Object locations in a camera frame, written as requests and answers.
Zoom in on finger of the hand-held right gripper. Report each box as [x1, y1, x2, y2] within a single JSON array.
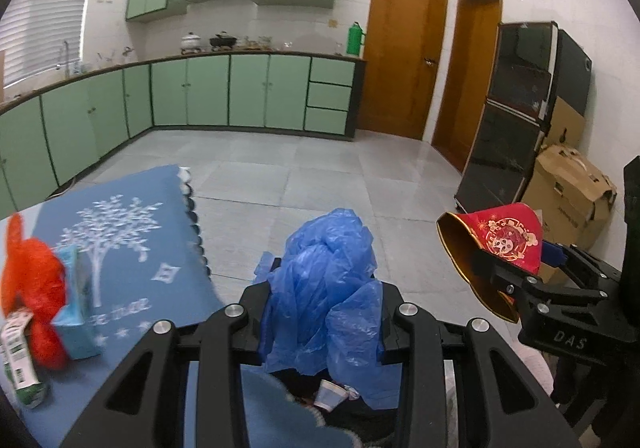
[[472, 251, 609, 325], [542, 239, 624, 290]]

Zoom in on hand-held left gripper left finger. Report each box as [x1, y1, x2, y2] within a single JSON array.
[[59, 253, 281, 448]]

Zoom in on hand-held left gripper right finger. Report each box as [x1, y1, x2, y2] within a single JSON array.
[[375, 278, 583, 448]]

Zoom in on red gold patterned paper cup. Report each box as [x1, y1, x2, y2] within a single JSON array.
[[436, 202, 544, 325]]

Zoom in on blue plastic bag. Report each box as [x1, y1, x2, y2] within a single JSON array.
[[254, 208, 402, 410]]

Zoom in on small white paper cup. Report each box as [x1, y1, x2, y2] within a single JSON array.
[[315, 378, 347, 413]]

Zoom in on light blue carton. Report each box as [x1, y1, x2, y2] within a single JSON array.
[[51, 245, 104, 360]]

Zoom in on orange foam fruit net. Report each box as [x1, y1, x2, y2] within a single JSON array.
[[0, 213, 70, 370]]

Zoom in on green white drink carton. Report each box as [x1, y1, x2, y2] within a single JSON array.
[[0, 305, 49, 410]]

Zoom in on large cardboard box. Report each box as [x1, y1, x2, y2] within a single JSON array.
[[522, 143, 618, 285]]

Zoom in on black glass front cabinet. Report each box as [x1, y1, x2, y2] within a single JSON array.
[[454, 21, 560, 213]]

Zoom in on flat cardboard box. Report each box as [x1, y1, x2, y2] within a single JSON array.
[[547, 96, 587, 149]]

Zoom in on blue tree print tablecloth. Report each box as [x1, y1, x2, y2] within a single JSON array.
[[0, 164, 361, 448]]

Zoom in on plain wooden door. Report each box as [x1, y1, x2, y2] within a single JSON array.
[[431, 0, 503, 174]]

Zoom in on green base cabinets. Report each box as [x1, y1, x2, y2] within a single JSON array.
[[0, 52, 368, 221]]

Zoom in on green thermos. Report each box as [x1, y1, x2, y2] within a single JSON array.
[[346, 21, 366, 55]]

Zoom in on white window blind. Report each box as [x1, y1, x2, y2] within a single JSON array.
[[0, 0, 103, 89]]

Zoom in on wooden door with handle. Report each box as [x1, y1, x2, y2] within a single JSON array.
[[356, 0, 450, 141]]

